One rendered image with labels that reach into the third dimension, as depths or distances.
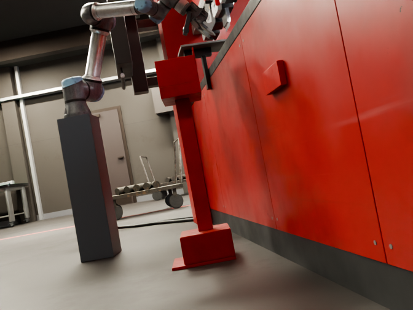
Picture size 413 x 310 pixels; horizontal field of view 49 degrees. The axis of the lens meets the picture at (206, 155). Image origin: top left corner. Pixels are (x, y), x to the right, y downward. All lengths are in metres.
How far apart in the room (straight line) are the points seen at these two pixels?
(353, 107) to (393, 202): 0.21
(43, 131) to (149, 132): 2.36
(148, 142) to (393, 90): 9.29
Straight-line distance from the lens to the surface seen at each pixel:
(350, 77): 0.98
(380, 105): 0.89
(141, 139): 10.05
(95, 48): 2.70
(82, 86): 2.62
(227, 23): 2.47
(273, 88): 1.36
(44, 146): 10.67
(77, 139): 2.51
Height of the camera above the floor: 0.34
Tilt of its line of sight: 2 degrees up
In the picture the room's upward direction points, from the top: 10 degrees counter-clockwise
